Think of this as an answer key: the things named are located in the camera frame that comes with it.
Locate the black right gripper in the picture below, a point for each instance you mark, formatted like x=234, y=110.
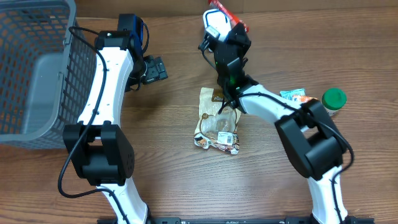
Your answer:
x=237, y=40

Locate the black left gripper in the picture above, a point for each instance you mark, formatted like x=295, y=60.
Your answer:
x=156, y=70

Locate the red snack bar box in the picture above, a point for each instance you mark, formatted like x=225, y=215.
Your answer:
x=234, y=20

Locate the teal white tissue pack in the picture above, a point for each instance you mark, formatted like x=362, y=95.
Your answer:
x=289, y=94

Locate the small orange box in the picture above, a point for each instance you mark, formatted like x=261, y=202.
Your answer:
x=302, y=99

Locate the white snack wrapper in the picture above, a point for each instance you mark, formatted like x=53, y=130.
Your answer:
x=217, y=126

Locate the green lid jar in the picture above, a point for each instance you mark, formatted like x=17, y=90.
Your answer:
x=333, y=100

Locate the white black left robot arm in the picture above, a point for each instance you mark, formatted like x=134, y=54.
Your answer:
x=98, y=149

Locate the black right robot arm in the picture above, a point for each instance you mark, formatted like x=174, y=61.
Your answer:
x=312, y=142

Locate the white barcode scanner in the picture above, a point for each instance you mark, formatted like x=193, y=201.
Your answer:
x=218, y=22

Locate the grey plastic basket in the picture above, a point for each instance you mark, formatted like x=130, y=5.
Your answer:
x=46, y=72

